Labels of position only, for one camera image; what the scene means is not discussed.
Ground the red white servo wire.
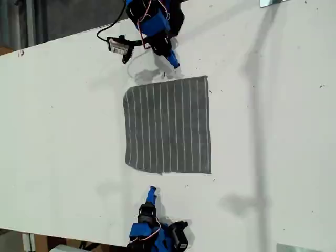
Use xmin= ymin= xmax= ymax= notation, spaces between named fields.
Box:
xmin=138 ymin=0 xmax=154 ymax=50
xmin=129 ymin=219 xmax=162 ymax=243

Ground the grey white-striped towel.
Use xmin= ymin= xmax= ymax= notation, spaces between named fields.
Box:
xmin=122 ymin=75 xmax=212 ymax=176

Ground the black camera stalk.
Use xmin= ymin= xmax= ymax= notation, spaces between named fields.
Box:
xmin=169 ymin=220 xmax=189 ymax=233
xmin=130 ymin=38 xmax=152 ymax=49

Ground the white object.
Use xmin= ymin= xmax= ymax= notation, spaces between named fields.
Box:
xmin=49 ymin=244 xmax=79 ymax=252

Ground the black camera box white label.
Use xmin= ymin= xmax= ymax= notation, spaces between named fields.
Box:
xmin=106 ymin=35 xmax=134 ymax=64

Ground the black camera cable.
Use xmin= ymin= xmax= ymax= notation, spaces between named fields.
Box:
xmin=96 ymin=0 xmax=127 ymax=43

